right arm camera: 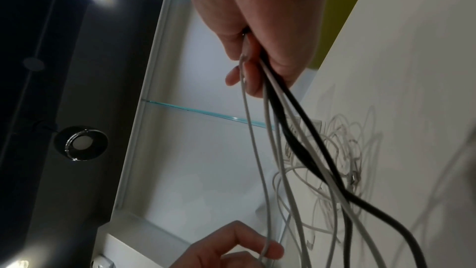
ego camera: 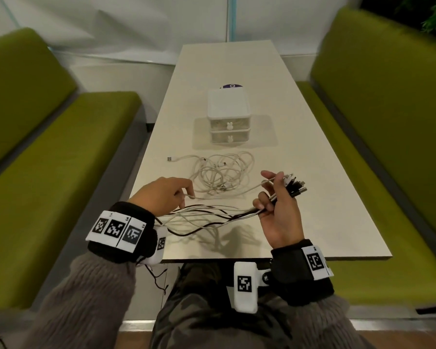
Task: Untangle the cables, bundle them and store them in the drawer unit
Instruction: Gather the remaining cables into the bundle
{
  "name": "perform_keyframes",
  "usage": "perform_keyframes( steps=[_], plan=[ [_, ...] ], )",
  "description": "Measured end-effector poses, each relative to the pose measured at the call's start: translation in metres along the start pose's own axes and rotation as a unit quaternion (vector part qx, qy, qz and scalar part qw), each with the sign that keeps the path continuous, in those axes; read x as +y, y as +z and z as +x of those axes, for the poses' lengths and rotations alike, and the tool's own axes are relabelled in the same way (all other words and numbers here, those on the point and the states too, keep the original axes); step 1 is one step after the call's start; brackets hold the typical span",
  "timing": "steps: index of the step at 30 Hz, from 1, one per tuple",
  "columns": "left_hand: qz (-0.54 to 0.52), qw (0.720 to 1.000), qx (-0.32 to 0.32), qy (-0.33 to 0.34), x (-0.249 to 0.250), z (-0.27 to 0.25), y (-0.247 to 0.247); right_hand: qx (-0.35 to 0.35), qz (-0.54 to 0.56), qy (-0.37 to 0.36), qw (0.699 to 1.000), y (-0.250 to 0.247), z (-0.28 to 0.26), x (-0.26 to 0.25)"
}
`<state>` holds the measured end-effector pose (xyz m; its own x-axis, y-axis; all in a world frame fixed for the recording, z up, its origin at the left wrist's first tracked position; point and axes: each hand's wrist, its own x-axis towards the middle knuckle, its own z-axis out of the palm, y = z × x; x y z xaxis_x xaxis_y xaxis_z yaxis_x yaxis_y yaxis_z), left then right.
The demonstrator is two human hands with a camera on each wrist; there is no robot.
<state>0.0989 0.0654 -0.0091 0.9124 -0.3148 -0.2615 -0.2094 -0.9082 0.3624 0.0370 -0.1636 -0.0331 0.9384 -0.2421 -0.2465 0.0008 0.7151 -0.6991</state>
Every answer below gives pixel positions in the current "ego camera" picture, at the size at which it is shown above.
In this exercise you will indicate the person's left hand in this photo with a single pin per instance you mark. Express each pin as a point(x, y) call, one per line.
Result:
point(160, 194)

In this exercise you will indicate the person's right hand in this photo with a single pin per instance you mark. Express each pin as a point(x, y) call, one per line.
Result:
point(283, 221)

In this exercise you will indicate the white drawer box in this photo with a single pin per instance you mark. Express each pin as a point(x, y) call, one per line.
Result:
point(228, 101)

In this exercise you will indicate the person's right forearm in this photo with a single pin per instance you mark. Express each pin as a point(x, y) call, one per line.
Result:
point(323, 327)

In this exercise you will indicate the person's left forearm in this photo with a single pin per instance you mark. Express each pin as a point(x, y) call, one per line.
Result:
point(83, 308)

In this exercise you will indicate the person's camouflage trousers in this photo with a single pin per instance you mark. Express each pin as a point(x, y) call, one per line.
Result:
point(196, 319)

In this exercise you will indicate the black left marker wristband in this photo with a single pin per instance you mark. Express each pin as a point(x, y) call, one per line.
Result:
point(145, 243)

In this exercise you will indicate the black marker wristband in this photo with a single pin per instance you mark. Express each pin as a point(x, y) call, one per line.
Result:
point(290, 279)
point(145, 243)

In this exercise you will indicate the black right marker wristband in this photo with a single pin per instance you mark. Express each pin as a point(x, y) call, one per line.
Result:
point(290, 279)

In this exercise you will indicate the green bench sofa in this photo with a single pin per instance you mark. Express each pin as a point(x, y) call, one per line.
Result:
point(58, 167)
point(385, 123)

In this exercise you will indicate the round purple sticker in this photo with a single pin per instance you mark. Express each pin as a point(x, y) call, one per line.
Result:
point(232, 86)

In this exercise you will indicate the beige table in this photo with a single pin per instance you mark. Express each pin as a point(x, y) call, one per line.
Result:
point(225, 61)

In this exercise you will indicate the light blue vertical strip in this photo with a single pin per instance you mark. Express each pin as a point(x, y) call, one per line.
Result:
point(231, 16)

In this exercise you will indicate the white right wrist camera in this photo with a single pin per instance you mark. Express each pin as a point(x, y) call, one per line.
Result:
point(245, 301)

